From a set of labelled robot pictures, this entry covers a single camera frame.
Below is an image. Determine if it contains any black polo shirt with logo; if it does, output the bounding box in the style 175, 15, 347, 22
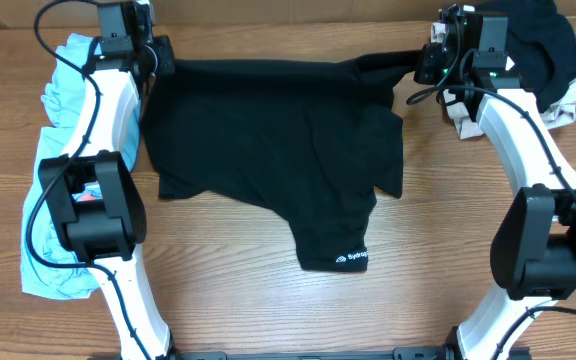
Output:
141, 51, 419, 273

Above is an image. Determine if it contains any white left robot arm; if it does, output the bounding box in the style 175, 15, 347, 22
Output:
36, 0, 177, 359

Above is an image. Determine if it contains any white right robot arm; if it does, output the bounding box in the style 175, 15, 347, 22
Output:
394, 1, 576, 360

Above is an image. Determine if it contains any folded black garment with tag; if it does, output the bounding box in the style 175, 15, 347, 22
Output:
476, 0, 576, 113

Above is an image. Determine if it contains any folded beige garment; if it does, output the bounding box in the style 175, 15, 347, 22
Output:
432, 14, 576, 139

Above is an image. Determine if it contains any light blue t-shirt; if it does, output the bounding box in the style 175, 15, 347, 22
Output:
20, 33, 141, 300

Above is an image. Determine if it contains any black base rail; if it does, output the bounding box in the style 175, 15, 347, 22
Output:
87, 345, 534, 360

